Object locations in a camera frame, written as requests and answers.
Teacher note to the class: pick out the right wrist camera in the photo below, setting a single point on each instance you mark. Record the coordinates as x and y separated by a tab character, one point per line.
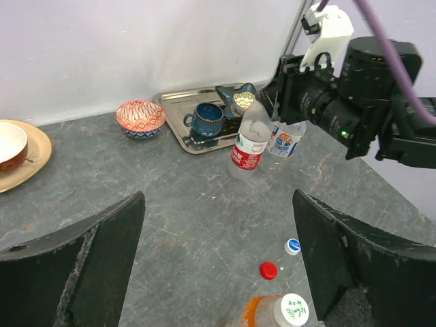
329	29

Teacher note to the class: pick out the patterned flower bowl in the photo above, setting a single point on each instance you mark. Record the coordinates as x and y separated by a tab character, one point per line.
241	102

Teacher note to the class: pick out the blue ceramic cup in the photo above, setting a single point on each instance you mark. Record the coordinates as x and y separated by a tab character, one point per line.
206	120

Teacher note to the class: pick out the orange juice bottle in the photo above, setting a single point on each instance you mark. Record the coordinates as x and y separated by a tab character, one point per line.
258	312

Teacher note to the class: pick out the steel tray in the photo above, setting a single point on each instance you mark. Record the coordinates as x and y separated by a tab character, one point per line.
176	104

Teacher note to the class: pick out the tan saucer plate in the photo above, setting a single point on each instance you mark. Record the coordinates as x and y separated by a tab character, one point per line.
40	151

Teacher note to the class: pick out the red bottle cap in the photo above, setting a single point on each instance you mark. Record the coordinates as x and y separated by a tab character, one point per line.
268	270

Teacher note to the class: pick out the red white tea cup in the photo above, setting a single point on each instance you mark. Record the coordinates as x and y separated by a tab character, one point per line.
14	146

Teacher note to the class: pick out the red patterned bowl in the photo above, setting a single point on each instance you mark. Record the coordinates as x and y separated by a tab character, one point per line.
140	119

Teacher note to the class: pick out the right aluminium frame post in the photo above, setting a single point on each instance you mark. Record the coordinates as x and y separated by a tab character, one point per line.
296	29

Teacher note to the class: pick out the blue white Pocari cap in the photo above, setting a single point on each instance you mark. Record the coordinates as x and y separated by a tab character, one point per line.
292	246

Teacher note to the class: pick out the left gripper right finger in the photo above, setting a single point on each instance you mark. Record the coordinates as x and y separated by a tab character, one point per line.
360	275

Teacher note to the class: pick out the blue star-shaped dish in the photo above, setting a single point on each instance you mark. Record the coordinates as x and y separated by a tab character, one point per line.
226	94

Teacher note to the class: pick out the tall red-cap clear bottle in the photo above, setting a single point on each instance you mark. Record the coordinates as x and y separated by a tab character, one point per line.
251	140

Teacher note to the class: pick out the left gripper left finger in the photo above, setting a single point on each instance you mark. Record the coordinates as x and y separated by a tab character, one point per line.
76	276

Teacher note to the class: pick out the clear Pocari Sweat bottle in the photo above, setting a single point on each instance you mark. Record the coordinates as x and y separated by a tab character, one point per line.
282	144

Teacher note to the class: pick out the white juice bottle cap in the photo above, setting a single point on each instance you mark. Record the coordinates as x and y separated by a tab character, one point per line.
291	310

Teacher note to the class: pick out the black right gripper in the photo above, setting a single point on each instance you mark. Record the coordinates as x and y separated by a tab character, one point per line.
277	95

